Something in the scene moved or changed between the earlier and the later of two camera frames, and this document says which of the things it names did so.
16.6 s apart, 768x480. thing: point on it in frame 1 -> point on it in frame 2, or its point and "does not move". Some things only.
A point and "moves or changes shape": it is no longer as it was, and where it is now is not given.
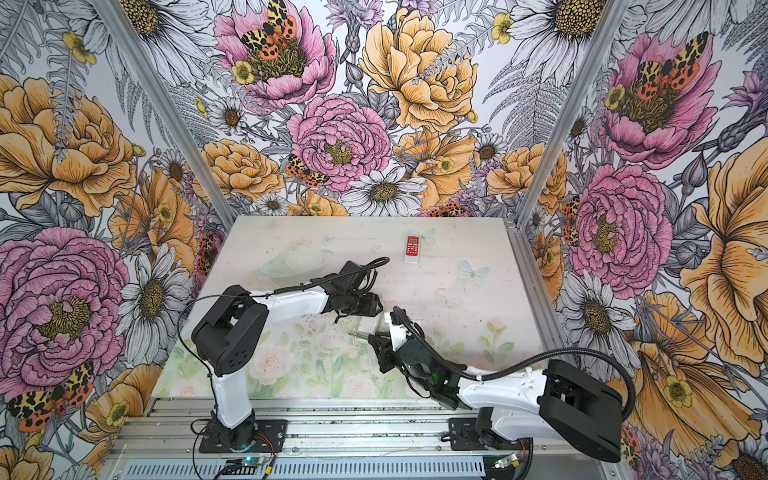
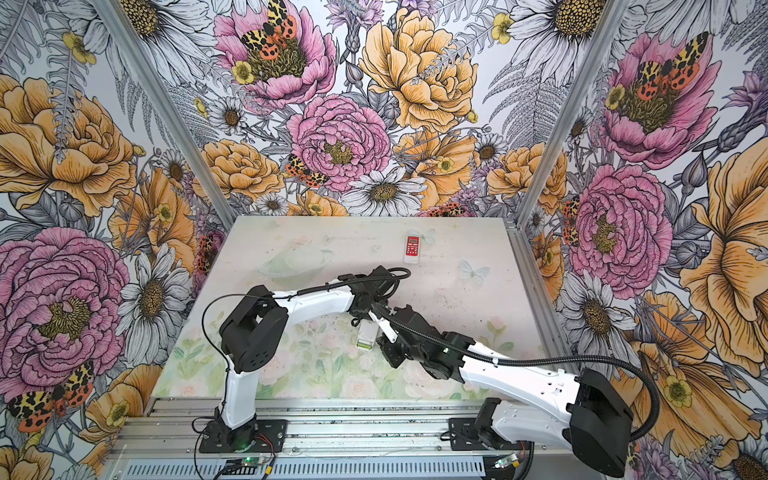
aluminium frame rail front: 309,429 does not move
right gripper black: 384,357 -> 388,349
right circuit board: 508,460 does not move
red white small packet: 412,250 does not move
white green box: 367,324 moves or changes shape
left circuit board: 252,461 does not move
